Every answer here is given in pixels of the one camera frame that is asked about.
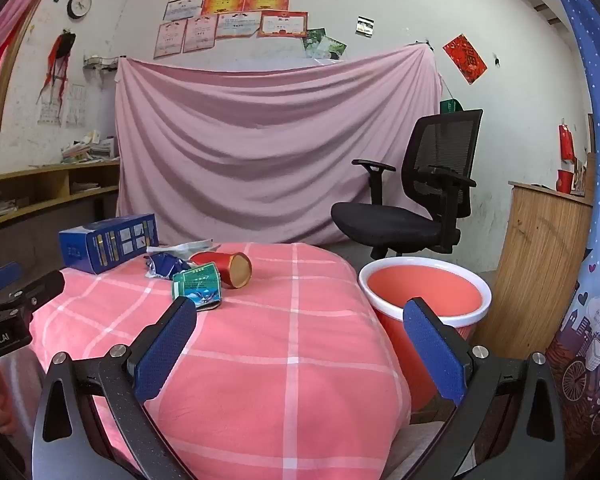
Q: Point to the red bucket with white rim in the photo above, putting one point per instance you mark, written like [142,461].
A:
[420,285]

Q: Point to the pink hanging sheet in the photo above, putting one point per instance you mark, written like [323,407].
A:
[260,150]

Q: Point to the wooden shelf unit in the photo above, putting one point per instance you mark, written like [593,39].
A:
[45,200]

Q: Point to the wooden window frame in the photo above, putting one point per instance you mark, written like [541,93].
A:
[7,75]

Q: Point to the pink checked quilt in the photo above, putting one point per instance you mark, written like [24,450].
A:
[280,360]

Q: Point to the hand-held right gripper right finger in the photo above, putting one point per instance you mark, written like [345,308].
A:
[432,345]

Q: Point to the wooden cabinet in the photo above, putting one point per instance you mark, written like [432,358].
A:
[535,260]

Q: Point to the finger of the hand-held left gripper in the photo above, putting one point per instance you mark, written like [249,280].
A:
[0,276]
[45,285]

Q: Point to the stack of papers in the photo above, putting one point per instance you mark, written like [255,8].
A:
[87,150]

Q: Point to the black office chair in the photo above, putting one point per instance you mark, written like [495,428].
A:
[390,225]

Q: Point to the group of wall certificates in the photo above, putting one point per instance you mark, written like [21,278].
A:
[240,15]

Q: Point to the red paper wall decoration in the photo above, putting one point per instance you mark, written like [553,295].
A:
[465,59]

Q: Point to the person's left hand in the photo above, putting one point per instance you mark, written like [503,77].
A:
[1,400]

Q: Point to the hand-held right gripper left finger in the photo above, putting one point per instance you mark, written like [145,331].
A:
[167,345]

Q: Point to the blue wrapper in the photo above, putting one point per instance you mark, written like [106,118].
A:
[165,265]

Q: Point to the round wall clock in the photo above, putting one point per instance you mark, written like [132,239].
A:
[79,5]

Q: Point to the green crushed paper cup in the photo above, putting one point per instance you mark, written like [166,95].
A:
[197,287]

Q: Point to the red hanging ornament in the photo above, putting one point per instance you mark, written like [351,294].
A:
[566,142]

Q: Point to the blue dotted curtain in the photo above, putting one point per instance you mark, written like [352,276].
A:
[595,160]

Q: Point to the red tassel wall ornament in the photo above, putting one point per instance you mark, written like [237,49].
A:
[57,60]

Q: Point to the green photo print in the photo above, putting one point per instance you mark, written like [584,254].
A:
[332,48]
[312,37]

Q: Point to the green sign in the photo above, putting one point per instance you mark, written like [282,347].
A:
[450,106]

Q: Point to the blue cardboard box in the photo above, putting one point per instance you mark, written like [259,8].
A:
[105,242]

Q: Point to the white wall calendar sheets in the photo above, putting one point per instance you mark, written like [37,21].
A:
[62,107]

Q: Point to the red paper cup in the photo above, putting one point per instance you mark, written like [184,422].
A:
[227,267]

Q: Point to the small black and white card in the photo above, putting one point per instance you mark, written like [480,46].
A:
[364,26]

